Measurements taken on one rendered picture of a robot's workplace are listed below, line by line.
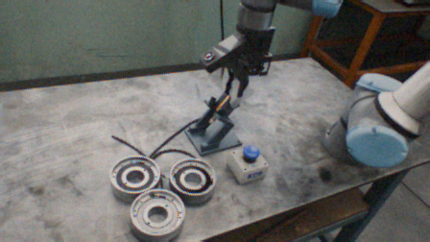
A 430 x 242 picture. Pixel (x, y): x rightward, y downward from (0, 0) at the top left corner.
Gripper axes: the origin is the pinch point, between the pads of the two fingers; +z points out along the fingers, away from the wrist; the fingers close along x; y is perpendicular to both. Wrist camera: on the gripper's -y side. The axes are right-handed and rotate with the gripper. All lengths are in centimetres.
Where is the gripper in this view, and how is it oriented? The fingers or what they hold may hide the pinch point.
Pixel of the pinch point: (227, 100)
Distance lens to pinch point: 82.6
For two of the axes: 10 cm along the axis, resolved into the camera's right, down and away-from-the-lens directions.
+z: -1.5, 7.7, 6.2
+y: 8.7, -1.9, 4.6
